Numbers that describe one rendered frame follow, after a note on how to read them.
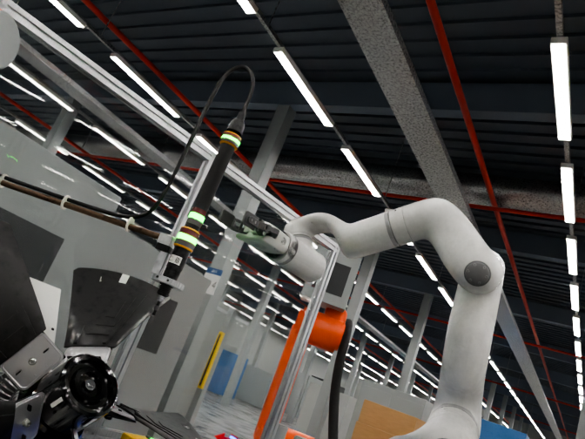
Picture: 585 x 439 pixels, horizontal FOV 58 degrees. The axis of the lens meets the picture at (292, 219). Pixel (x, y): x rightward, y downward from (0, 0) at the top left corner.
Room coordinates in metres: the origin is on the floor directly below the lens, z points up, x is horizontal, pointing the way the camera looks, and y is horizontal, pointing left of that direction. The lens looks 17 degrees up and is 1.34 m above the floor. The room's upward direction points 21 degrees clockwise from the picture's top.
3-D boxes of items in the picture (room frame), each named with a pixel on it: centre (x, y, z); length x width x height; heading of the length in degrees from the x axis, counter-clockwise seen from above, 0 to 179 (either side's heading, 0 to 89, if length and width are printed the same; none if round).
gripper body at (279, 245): (1.27, 0.05, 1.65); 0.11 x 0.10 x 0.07; 133
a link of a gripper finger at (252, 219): (1.17, 0.07, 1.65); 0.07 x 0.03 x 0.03; 133
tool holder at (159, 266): (1.13, 0.21, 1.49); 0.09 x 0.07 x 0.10; 78
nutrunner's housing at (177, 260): (1.12, 0.20, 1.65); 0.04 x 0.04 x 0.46
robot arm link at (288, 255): (1.31, 0.00, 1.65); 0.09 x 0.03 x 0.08; 43
